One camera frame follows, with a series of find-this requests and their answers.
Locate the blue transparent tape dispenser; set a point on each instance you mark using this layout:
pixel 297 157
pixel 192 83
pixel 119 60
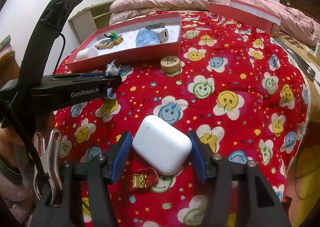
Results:
pixel 147 38

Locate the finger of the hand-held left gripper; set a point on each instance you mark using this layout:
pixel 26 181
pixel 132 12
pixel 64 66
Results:
pixel 75 76
pixel 75 92

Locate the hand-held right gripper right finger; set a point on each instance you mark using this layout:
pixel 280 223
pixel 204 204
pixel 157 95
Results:
pixel 198 157

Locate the wooden block stand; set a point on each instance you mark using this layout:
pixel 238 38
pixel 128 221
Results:
pixel 102 45

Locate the small white jar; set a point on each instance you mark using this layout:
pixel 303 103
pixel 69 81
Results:
pixel 86 54

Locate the red cardboard box lid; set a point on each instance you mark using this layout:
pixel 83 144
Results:
pixel 247 17

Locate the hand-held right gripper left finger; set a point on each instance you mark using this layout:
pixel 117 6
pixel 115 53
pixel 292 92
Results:
pixel 120 157

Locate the round wooden chess piece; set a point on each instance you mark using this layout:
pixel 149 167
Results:
pixel 170 63

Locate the dark wooden furniture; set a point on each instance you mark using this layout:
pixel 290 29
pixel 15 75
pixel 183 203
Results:
pixel 300 4

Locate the wooden desk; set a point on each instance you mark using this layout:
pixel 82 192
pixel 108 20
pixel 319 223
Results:
pixel 7 67

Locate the grey-green shelf unit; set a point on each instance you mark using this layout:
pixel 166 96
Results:
pixel 90 17

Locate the red cardboard box tray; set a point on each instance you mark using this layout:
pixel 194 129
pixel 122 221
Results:
pixel 125 52

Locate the red and gold toy car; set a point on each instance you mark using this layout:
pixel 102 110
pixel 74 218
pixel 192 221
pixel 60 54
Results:
pixel 142 179

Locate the white earbud case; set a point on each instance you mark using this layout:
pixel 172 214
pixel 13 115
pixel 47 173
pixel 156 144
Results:
pixel 162 144

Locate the white charger plug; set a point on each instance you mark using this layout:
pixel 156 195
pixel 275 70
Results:
pixel 162 35

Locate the grey transparent hexagonal plate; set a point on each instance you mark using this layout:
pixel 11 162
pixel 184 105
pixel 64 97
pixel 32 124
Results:
pixel 156 26

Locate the metal spring clip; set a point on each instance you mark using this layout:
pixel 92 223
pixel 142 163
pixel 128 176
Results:
pixel 51 162

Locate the yellow printed sheet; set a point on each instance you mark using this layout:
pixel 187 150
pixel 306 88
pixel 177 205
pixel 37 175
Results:
pixel 307 182

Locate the red smiley printed blanket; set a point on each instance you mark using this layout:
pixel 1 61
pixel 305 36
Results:
pixel 225 117

